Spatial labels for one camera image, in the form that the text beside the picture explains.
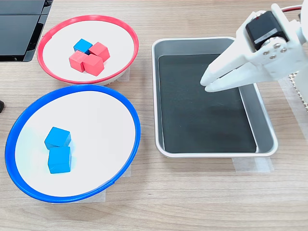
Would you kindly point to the clear tape strip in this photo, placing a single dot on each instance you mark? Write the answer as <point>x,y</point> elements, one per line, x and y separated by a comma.
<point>96,197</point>
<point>124,75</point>
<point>252,164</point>
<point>296,115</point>

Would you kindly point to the red-rimmed white plate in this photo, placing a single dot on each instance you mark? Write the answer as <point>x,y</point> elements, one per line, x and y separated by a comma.
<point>60,41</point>

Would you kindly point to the blue cube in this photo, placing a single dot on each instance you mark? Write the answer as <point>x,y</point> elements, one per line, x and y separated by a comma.
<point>57,137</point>
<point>83,45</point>
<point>59,160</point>

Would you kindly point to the black mat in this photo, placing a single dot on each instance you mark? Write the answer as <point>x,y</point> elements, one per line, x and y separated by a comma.
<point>204,120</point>

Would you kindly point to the pale perforated plate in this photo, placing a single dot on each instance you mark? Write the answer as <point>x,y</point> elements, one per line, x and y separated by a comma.
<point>292,80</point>

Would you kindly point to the blue-rimmed white plate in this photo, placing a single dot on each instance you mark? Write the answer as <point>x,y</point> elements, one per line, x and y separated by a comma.
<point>96,156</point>

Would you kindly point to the red cube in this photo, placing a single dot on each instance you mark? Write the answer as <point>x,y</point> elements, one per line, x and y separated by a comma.
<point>99,49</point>
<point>75,60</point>
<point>93,65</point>

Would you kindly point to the steel tray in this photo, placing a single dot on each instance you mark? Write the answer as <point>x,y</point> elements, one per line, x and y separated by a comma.
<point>262,125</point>

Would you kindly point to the black glossy device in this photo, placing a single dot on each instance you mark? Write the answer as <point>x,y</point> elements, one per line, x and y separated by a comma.
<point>16,33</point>

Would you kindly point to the small black object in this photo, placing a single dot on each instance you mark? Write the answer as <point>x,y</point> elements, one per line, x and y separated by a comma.
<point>1,107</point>

